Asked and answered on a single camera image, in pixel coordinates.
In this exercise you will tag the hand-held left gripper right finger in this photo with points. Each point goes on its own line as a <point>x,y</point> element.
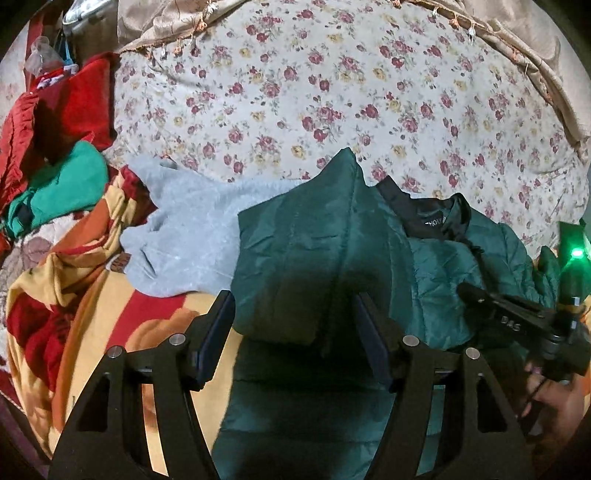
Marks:
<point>374,341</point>

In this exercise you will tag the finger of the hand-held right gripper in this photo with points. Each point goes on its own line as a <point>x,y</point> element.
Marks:
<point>503,309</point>

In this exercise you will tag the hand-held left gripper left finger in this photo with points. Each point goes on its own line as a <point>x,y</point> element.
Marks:
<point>217,337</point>

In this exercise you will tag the dark green puffer jacket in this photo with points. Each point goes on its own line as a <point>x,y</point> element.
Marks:
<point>300,240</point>

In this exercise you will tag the person's right hand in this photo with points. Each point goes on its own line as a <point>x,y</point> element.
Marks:
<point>554,401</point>

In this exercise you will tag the grey fleece garment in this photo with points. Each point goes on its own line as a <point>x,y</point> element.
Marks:
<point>194,230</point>

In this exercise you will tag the orange yellow printed blanket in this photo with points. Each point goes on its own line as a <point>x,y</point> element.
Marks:
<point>92,314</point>

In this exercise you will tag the teal green garment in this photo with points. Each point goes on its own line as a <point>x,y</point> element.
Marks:
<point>64,184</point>

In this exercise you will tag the floral quilt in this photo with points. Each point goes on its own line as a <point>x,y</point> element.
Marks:
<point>323,92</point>

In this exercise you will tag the red velvet cloth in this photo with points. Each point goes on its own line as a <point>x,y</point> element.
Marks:
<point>74,106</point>

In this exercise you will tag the beige tasselled curtain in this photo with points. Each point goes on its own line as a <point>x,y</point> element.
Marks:
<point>517,23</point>

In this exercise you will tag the clear plastic bottle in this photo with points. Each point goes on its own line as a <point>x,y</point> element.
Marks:
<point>41,55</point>

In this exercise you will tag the silver metal object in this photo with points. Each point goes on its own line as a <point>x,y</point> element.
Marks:
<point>87,16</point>

